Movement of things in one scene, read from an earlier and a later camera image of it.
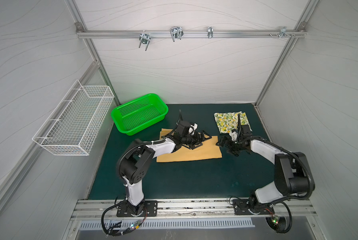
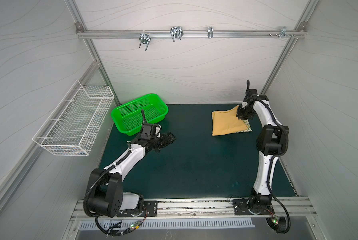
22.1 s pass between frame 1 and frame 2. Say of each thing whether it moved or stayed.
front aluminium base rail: stayed
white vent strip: stayed
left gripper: moved
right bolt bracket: stayed
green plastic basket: stayed
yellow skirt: moved
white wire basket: stayed
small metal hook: stayed
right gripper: moved
